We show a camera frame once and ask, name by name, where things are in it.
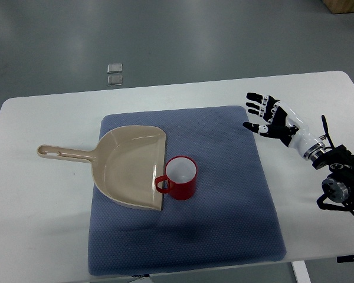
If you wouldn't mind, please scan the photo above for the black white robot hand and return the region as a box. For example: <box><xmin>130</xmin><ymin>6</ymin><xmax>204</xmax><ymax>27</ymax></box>
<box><xmin>242</xmin><ymin>93</ymin><xmax>325</xmax><ymax>161</ymax></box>

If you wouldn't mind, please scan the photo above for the wooden box corner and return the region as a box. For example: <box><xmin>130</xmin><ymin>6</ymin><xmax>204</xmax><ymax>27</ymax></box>
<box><xmin>323</xmin><ymin>0</ymin><xmax>354</xmax><ymax>14</ymax></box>

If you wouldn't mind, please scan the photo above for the white table leg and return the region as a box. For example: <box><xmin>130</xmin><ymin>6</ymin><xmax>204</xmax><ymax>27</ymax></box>
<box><xmin>291</xmin><ymin>261</ymin><xmax>311</xmax><ymax>283</ymax></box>

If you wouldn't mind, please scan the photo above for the black table control panel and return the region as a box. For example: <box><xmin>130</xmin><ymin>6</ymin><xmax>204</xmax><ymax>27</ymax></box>
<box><xmin>336</xmin><ymin>255</ymin><xmax>354</xmax><ymax>264</ymax></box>

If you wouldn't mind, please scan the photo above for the beige plastic dustpan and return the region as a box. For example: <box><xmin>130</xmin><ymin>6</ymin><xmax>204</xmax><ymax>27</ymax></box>
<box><xmin>37</xmin><ymin>125</ymin><xmax>166</xmax><ymax>211</ymax></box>

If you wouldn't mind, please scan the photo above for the upper metal floor plate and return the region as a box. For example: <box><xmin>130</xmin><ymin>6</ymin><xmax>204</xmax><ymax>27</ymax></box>
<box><xmin>107</xmin><ymin>62</ymin><xmax>123</xmax><ymax>74</ymax></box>

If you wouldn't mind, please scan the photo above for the blue cushion mat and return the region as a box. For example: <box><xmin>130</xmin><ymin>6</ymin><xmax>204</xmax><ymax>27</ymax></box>
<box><xmin>88</xmin><ymin>106</ymin><xmax>286</xmax><ymax>276</ymax></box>

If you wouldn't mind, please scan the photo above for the red cup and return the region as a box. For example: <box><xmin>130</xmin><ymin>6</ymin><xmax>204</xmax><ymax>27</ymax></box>
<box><xmin>154</xmin><ymin>156</ymin><xmax>198</xmax><ymax>200</ymax></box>

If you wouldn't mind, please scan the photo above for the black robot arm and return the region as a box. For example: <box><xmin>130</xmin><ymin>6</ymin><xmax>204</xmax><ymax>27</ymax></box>
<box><xmin>309</xmin><ymin>116</ymin><xmax>354</xmax><ymax>216</ymax></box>

